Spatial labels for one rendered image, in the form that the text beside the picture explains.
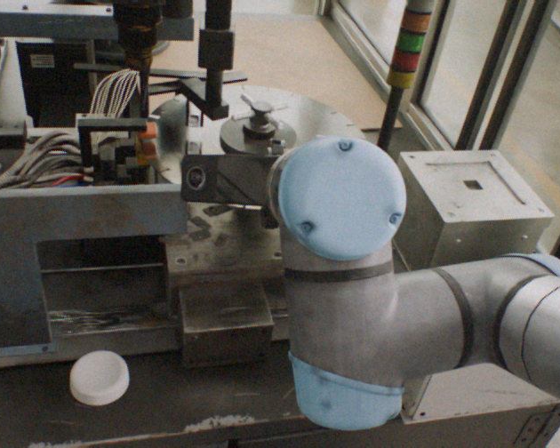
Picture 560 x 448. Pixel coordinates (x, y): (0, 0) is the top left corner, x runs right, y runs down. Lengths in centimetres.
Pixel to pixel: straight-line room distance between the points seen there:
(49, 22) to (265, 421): 65
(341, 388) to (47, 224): 42
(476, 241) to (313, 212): 61
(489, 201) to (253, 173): 51
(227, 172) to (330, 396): 24
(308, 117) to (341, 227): 61
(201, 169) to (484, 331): 29
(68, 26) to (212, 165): 50
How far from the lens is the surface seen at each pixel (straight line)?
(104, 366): 82
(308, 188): 36
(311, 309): 40
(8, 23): 103
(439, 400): 82
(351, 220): 37
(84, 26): 102
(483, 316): 45
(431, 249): 94
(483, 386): 83
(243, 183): 55
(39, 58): 122
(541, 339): 41
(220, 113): 81
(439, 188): 96
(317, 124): 95
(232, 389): 82
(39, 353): 86
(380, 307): 41
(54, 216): 72
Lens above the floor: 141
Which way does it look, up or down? 39 degrees down
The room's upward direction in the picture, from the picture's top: 9 degrees clockwise
